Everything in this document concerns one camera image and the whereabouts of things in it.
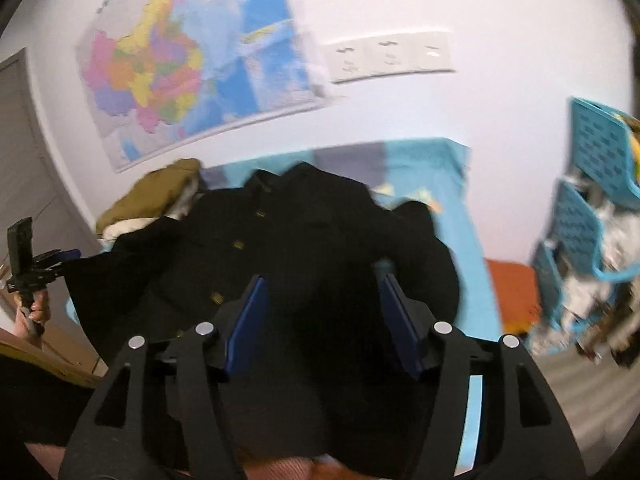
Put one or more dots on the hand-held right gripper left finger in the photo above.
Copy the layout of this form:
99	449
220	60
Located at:
247	320

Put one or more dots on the colourful wall map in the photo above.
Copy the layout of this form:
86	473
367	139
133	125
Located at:
175	60

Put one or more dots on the blue perforated plastic basket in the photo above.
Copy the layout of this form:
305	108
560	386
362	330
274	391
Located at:
575	230
547	280
600	145

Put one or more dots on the white wall switch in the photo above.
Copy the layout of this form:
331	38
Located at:
434	52

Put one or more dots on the wooden board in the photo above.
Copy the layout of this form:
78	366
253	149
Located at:
40	357

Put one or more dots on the white wall socket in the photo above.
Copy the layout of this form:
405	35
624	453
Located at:
347	62
392	56

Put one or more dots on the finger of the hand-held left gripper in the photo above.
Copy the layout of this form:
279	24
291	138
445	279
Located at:
52	267
67	255

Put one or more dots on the teal grey bed sheet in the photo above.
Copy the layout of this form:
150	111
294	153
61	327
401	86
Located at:
450	175

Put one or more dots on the white crumpled cloth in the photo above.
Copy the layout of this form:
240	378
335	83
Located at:
617	240

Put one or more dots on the olive garment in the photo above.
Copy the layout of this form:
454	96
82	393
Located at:
150	190

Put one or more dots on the orange object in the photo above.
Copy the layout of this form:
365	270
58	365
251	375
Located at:
515	295

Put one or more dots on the beige garment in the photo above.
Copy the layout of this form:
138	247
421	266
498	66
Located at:
125	227

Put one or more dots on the person's left hand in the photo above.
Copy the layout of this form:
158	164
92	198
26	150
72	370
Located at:
40	312

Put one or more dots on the black coat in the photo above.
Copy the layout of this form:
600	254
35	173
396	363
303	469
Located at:
310	240

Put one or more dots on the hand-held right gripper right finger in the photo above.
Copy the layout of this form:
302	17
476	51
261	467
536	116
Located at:
400	320

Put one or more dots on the grey wardrobe door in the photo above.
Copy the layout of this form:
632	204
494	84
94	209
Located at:
25	160

